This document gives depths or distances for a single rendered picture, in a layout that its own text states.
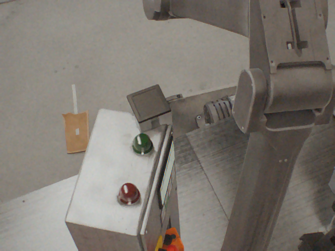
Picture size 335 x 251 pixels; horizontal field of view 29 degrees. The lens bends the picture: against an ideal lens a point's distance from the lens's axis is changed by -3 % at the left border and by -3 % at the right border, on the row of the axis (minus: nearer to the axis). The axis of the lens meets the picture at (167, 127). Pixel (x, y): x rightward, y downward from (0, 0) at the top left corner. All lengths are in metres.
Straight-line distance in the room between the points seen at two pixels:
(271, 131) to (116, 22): 2.26
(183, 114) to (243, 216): 1.53
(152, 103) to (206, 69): 1.91
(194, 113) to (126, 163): 1.52
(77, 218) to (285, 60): 0.31
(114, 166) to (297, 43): 0.28
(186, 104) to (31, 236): 1.02
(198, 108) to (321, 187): 0.90
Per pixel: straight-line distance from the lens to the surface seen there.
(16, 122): 2.70
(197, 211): 1.50
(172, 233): 1.08
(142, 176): 0.81
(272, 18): 0.69
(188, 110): 2.34
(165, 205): 0.91
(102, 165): 0.83
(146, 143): 0.81
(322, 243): 1.26
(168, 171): 0.87
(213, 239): 1.47
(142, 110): 0.83
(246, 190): 0.80
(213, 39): 2.84
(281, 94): 0.68
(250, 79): 0.68
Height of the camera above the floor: 2.19
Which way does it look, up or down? 58 degrees down
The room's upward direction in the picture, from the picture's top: 5 degrees counter-clockwise
